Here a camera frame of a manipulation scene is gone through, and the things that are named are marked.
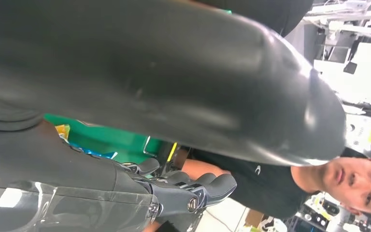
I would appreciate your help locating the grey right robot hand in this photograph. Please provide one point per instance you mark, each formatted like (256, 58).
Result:
(140, 64)

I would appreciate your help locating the person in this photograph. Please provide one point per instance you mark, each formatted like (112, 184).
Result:
(268, 189)

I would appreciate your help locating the yellow strip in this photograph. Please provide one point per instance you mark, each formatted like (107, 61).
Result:
(172, 152)

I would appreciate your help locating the green table mat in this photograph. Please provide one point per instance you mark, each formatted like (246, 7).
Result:
(108, 137)

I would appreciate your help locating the orange plastic packet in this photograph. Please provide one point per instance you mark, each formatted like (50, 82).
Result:
(63, 130)

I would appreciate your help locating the blue plastic packet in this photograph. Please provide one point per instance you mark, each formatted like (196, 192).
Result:
(92, 153)

